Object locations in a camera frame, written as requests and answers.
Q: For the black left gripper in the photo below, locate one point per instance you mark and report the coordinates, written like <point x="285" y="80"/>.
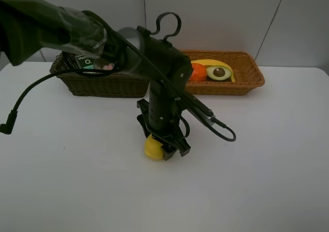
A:
<point x="169" y="134"/>

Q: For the yellow lemon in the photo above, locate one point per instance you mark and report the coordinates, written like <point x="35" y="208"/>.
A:
<point x="153" y="148"/>

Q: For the orange tangerine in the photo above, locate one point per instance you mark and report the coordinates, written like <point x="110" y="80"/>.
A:
<point x="199" y="73"/>

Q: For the halved avocado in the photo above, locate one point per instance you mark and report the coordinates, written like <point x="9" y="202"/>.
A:
<point x="218" y="73"/>

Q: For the yellow banana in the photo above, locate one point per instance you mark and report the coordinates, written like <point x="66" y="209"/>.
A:
<point x="210" y="62"/>

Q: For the pink bottle white cap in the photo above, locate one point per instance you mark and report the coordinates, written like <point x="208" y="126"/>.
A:
<point x="108" y="67"/>

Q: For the dark green pump bottle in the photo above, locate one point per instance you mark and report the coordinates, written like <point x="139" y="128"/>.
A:
<point x="78" y="61"/>

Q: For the translucent pink plastic cup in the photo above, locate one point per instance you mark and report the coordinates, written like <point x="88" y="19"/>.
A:
<point x="99" y="63"/>

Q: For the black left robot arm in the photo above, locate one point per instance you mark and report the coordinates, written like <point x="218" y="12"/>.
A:
<point x="30" y="25"/>

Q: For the dark brown wicker basket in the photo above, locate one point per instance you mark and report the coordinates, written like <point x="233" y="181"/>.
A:
<point x="95" y="85"/>

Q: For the orange wicker basket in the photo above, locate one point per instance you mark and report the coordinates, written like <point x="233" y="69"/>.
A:
<point x="246" y="74"/>

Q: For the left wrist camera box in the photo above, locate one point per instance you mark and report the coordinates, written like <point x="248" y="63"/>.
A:
<point x="204" y="111"/>

